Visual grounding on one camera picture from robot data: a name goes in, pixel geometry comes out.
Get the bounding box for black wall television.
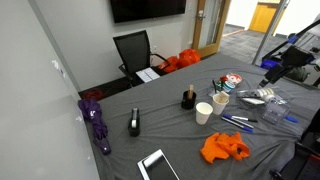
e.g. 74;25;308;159
109;0;187;24

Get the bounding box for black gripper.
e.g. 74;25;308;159
259;45;315;88

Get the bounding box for white marker black cap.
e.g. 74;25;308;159
231;115;259;123

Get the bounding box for black tripod stand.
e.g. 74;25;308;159
261;19;320;69

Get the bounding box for white paper cup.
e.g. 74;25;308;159
195;101;214;126
211;93;230;116

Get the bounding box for container with red lid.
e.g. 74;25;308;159
225;73;243;86

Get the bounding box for clear plastic lid box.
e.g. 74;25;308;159
236;88;268;108

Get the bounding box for white paper pad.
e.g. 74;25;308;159
241;96;266;106

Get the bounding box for white paper sheet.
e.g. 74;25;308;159
135;67;162;84

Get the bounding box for stack of tape rolls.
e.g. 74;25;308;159
254;87;276;103

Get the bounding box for yellow wooden door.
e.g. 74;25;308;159
248;1;284;34

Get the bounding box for wooden door with glass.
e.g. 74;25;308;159
191;0;232;58

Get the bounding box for purple folded umbrella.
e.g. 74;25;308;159
77;98;112;156

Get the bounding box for black tablet white frame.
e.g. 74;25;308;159
136;148;180;180

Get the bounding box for black cup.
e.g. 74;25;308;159
180;90;197;111

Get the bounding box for container with blue lid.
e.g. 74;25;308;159
222;80;236;94

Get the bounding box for metal glass wall frame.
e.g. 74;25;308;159
251;0;290;66

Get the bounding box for wooden block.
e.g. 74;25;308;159
215;91;230;104

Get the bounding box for orange bag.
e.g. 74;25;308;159
178;48;202;69
158;55;181;74

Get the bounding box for blue marker pen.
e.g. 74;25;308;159
285;115;300;124

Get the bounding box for silver marker blue cap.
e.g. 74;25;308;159
221;114;255;130
220;117;254;134

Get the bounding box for black mesh office chair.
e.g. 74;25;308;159
112;29;171;88

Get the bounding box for wooden sticks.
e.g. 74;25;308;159
186;84;195;100

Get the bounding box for grey tablecloth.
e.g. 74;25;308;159
78;53;320;180

